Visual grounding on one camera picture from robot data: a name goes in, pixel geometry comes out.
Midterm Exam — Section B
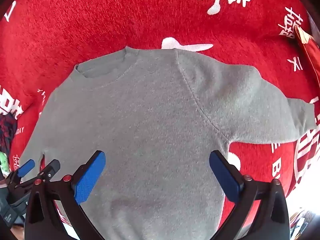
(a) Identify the dark plaid cloth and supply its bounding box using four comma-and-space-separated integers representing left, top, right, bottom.
0, 112, 18, 157

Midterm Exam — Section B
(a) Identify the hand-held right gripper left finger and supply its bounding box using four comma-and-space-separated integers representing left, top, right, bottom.
24, 150, 107, 240

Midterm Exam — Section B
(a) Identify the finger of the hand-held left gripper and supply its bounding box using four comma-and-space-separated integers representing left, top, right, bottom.
15, 159, 61, 191
2, 159, 35, 188

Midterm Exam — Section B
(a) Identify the cartoon print pillow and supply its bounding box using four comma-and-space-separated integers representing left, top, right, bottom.
0, 151, 10, 179

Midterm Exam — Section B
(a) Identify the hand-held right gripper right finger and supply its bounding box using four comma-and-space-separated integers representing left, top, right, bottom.
209, 150, 290, 240

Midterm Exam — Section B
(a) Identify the red printed blanket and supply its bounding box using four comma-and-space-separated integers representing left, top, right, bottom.
0, 0, 320, 240

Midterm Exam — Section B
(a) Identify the grey sweater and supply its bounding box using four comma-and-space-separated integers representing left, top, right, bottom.
19, 46, 316, 240

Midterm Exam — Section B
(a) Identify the red cushion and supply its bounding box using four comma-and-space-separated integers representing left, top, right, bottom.
294, 25, 320, 80

